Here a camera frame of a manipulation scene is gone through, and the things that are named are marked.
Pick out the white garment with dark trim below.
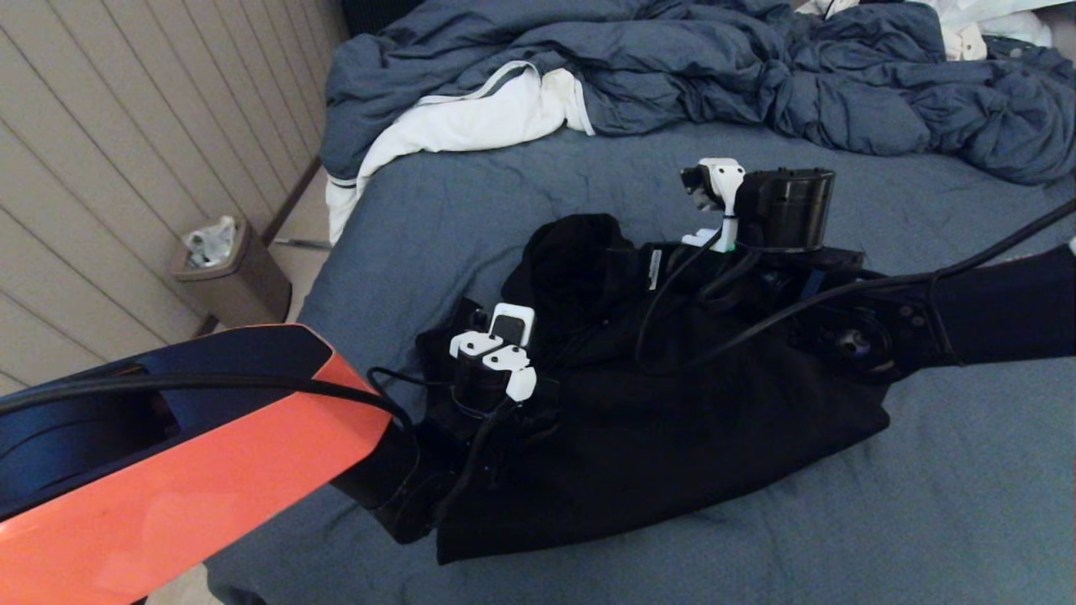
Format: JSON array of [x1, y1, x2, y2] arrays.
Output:
[[326, 60, 594, 245]]

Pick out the crumpled blue duvet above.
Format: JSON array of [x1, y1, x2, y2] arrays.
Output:
[[322, 0, 1076, 187]]

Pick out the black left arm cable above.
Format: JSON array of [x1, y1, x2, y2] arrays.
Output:
[[0, 366, 522, 513]]

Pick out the cream crumpled garment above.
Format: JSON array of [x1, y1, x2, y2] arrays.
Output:
[[797, 0, 989, 61]]

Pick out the dark headboard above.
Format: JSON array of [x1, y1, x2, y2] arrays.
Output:
[[340, 0, 430, 39]]

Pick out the black zip hoodie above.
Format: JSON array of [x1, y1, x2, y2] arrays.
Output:
[[416, 214, 892, 566]]

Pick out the blue bed sheet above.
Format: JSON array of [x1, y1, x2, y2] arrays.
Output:
[[202, 122, 1076, 605]]

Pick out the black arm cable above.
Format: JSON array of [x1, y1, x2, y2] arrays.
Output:
[[0, 366, 522, 513], [635, 197, 1076, 376]]

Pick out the white pillow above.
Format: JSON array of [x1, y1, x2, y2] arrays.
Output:
[[916, 0, 1076, 48]]

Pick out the white plastic bin bag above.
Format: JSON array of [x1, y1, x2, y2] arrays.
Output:
[[185, 215, 239, 270]]

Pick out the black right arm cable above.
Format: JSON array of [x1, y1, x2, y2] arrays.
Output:
[[635, 197, 1076, 376]]

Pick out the beige trash bin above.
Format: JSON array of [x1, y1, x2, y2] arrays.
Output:
[[172, 217, 293, 329]]

